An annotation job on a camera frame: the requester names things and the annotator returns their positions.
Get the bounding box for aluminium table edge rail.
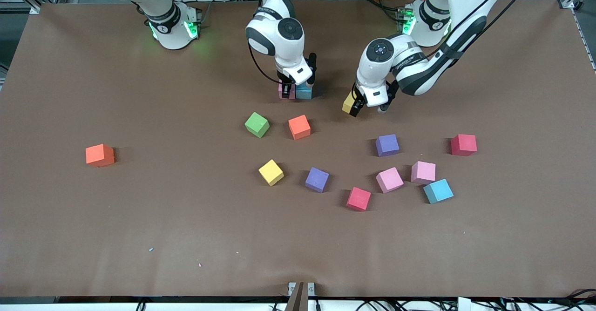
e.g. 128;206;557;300
570;7;596;73

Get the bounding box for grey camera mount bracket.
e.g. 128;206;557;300
287;281;316;311

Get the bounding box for purple foam cube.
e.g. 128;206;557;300
375;134;400;157
305;167;330;193

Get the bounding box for orange foam cube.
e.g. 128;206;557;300
85;144;115;168
288;115;312;141

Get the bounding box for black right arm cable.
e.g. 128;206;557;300
247;43;280;86

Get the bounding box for red foam cube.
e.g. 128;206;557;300
346;187;372;212
450;134;478;157

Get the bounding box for green foam cube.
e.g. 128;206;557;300
244;112;271;139

